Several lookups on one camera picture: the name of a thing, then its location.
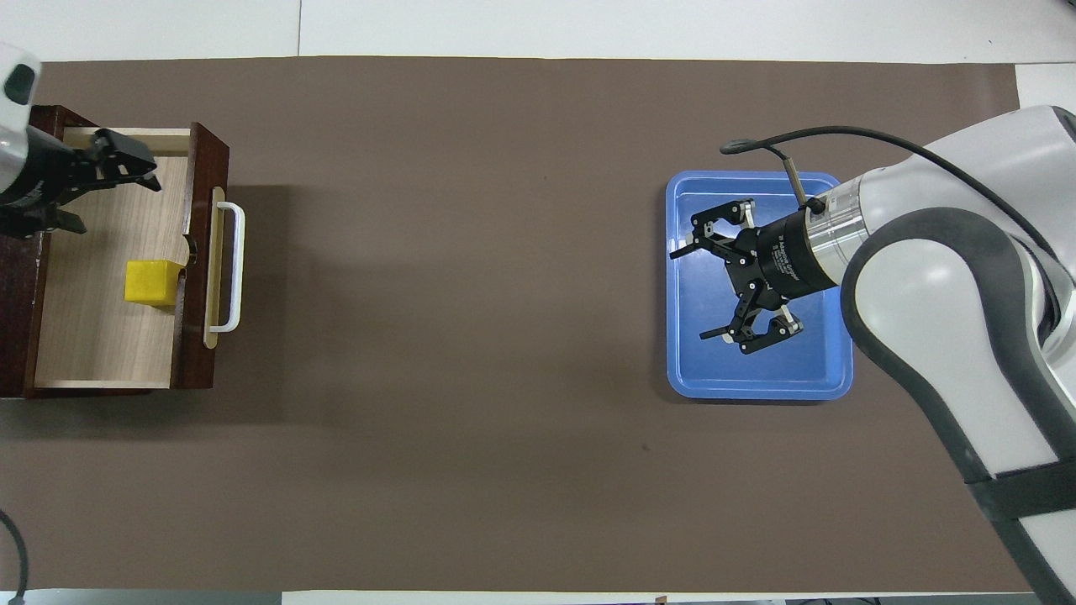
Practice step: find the dark wooden drawer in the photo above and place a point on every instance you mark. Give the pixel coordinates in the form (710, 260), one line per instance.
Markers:
(101, 336)

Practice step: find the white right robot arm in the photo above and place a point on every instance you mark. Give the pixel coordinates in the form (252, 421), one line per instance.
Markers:
(925, 277)

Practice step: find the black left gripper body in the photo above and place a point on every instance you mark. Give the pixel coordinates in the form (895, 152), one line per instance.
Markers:
(34, 181)

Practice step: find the brown table mat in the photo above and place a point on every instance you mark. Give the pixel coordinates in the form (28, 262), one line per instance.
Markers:
(420, 336)

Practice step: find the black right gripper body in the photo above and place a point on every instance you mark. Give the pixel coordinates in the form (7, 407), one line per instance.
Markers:
(790, 256)

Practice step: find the blue plastic tray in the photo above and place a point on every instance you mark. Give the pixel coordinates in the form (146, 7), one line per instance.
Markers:
(714, 370)

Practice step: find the yellow cube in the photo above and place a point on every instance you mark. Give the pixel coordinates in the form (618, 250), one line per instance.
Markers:
(151, 281)

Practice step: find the dark wooden cabinet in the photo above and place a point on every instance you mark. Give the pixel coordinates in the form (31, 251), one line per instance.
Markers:
(13, 336)

